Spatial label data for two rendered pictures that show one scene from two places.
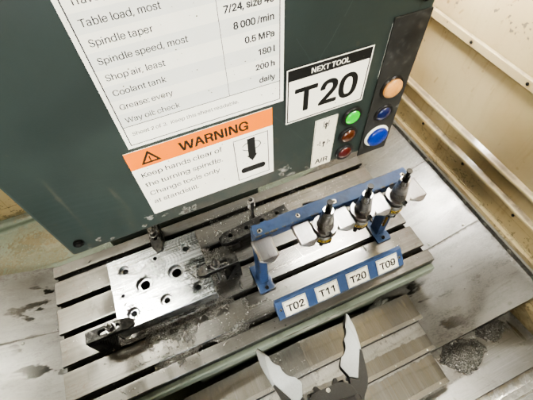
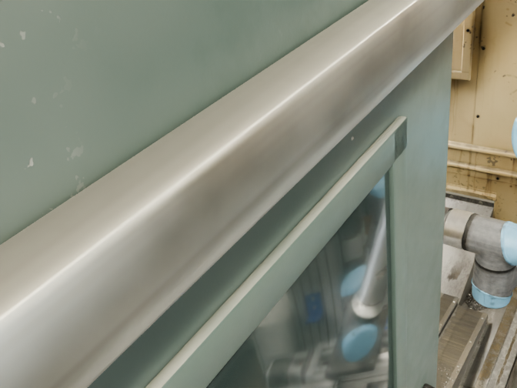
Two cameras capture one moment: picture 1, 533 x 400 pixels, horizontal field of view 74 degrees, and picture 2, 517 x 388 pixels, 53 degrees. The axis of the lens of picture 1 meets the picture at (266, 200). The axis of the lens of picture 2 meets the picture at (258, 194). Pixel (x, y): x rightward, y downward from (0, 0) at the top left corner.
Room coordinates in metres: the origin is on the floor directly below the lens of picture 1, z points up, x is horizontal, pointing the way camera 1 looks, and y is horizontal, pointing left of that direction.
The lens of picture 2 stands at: (-0.60, 0.59, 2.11)
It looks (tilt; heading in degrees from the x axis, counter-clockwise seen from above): 33 degrees down; 332
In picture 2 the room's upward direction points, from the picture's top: 11 degrees counter-clockwise
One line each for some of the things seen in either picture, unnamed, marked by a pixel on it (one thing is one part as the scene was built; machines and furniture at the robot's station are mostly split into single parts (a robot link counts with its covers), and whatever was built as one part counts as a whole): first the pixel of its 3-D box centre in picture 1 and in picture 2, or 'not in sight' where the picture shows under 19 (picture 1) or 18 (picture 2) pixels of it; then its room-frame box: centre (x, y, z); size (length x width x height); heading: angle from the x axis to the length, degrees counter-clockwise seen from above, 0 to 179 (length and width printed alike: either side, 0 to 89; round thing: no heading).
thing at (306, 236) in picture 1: (305, 234); not in sight; (0.43, -0.10, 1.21); 0.07 x 0.05 x 0.01; 21
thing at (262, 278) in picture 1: (260, 259); not in sight; (0.44, 0.03, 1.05); 0.10 x 0.05 x 0.30; 21
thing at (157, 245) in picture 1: (156, 237); not in sight; (0.57, 0.37, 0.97); 0.13 x 0.03 x 0.15; 21
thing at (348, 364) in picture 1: (348, 348); not in sight; (0.11, -0.11, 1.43); 0.09 x 0.03 x 0.06; 162
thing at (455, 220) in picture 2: not in sight; (457, 227); (-0.07, -0.11, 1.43); 0.08 x 0.05 x 0.08; 108
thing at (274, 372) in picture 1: (278, 378); not in sight; (0.07, 0.00, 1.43); 0.09 x 0.03 x 0.06; 54
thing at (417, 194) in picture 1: (413, 190); not in sight; (0.54, -0.40, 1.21); 0.07 x 0.05 x 0.01; 21
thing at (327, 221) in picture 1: (327, 217); not in sight; (0.45, -0.15, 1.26); 0.04 x 0.04 x 0.07
